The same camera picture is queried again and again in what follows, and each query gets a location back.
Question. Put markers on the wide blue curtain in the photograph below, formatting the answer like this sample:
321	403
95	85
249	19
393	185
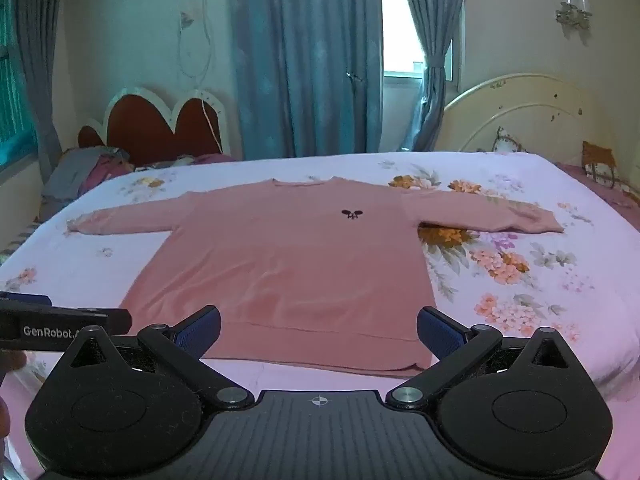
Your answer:
310	60

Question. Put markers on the bright window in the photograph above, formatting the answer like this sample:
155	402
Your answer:
397	20

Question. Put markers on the orange patterned pillow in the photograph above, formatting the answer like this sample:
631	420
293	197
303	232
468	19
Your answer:
602	162

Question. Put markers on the grey-blue side curtain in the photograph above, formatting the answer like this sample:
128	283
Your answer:
37	60

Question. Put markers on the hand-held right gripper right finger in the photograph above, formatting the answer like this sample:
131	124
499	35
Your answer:
440	332

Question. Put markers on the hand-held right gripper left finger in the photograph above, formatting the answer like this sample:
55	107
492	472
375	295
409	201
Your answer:
200	332

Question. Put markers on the cream arched headboard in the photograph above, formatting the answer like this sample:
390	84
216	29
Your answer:
540	115

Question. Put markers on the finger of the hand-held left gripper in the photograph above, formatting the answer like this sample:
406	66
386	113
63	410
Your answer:
25	299

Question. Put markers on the small floral pillow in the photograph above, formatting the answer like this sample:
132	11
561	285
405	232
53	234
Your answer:
509	142

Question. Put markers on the person's left hand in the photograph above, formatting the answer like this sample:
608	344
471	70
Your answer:
11	362

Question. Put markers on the crystal wall lamp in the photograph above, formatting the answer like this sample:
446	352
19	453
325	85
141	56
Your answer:
574	7

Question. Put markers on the floral bed sheet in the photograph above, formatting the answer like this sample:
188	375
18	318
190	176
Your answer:
525	280

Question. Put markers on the tied blue curtain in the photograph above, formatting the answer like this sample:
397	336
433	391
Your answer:
430	100

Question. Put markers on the red scalloped headboard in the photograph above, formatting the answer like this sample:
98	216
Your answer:
145	130

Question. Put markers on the pink long-sleeve sweatshirt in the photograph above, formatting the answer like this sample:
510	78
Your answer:
280	270

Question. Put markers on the pile of clothes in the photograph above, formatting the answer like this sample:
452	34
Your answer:
80	172

